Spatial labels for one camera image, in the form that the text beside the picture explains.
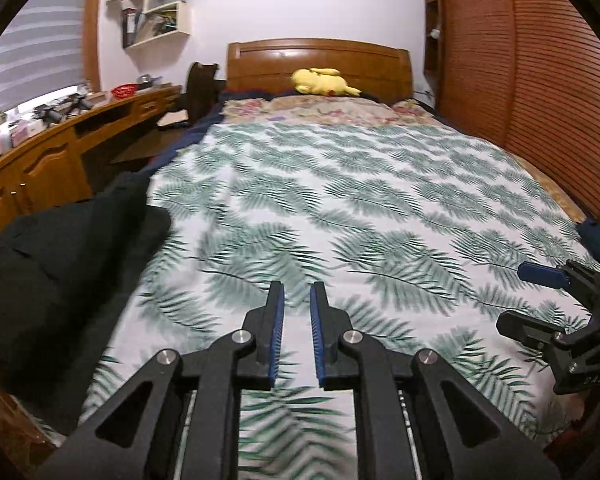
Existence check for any black button coat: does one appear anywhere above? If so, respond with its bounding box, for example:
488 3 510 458
0 172 171 404

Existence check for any palm leaf bed sheet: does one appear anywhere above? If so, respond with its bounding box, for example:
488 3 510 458
83 122 593 479

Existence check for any wooden louvered wardrobe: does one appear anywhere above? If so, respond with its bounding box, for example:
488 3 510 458
434 0 600 220

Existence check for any wooden headboard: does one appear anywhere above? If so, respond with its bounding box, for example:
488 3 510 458
226 38 414 104

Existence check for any floral quilt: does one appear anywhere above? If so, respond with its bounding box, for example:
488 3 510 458
215 96 584 235

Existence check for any yellow plush toy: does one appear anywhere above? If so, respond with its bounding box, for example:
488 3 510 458
291 68 361 96

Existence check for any wooden desk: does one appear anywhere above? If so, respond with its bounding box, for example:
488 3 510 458
0 84 181 233

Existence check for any dark wooden chair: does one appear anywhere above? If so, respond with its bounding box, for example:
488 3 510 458
185 62 226 126

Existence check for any red bowl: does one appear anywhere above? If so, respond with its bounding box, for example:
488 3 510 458
110 82 138 101

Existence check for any striped window blind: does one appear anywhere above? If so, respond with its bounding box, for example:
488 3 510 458
0 0 84 110

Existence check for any white wall shelf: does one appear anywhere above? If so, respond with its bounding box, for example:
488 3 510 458
104 0 195 51

